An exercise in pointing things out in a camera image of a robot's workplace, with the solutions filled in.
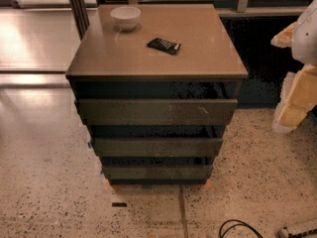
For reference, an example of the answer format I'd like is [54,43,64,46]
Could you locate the white bowl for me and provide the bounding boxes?
[110,6,141,32]

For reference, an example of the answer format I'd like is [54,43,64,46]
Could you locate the black rectangular case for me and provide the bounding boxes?
[147,38,181,56]

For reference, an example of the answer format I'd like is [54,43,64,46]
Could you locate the grey power strip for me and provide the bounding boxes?
[277,219,317,238]

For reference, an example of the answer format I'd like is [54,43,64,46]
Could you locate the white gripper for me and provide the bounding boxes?
[270,23,317,134]

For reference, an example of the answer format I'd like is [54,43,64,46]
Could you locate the drawer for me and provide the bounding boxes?
[102,166,213,180]
[76,99,238,126]
[91,138,223,157]

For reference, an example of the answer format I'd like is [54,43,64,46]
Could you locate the top drawer front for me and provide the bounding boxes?
[76,99,238,126]

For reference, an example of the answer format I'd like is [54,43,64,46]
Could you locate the brown drawer cabinet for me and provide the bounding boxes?
[66,5,248,183]

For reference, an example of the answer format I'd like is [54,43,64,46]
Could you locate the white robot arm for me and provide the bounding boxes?
[270,0,317,133]

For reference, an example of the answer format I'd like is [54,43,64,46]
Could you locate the middle drawer front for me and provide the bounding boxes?
[91,138,223,157]

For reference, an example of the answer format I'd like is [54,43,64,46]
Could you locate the black cable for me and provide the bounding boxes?
[219,219,264,238]

